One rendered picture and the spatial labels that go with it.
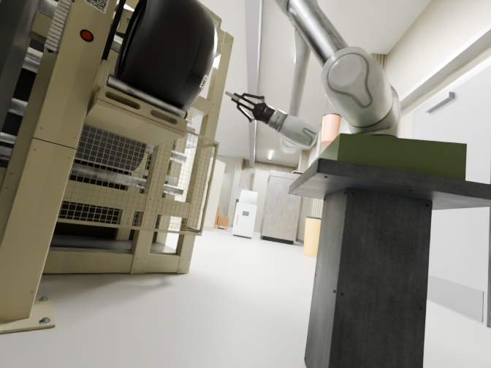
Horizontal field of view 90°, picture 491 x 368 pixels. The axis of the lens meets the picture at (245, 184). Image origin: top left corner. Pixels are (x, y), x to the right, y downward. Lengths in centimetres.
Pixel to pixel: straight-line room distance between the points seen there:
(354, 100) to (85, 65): 99
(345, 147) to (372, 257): 33
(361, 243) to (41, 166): 109
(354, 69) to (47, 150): 103
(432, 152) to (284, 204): 651
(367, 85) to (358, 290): 56
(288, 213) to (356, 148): 654
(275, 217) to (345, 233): 644
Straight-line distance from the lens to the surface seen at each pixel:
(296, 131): 106
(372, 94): 80
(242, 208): 660
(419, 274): 89
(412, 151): 83
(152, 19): 119
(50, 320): 118
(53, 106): 116
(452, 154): 89
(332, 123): 555
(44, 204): 113
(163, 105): 119
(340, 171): 67
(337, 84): 77
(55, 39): 126
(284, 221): 722
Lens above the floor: 46
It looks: 8 degrees up
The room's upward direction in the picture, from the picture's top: 10 degrees clockwise
